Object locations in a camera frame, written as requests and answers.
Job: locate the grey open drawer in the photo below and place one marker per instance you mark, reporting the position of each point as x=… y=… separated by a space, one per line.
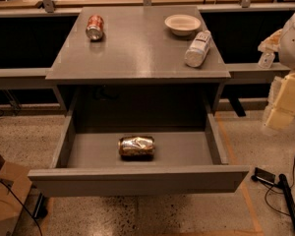
x=189 y=158

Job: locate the grey side shelf rail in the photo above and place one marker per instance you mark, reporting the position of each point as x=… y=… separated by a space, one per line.
x=252 y=73

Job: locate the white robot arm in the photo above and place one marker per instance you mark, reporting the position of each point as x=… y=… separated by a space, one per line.
x=283 y=42

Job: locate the white bowl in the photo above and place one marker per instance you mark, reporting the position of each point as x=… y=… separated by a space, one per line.
x=182 y=25

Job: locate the red soda can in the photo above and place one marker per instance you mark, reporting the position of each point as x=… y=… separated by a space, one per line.
x=94 y=30

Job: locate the white plastic bottle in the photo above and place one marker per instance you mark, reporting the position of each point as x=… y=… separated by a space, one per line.
x=197 y=51

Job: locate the clear sanitizer pump bottle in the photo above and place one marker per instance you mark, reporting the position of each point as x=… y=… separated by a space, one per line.
x=266 y=60

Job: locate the brown cardboard box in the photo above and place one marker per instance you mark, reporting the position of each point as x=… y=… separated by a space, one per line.
x=14 y=189

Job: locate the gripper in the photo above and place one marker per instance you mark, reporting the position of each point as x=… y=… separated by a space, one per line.
x=293 y=43

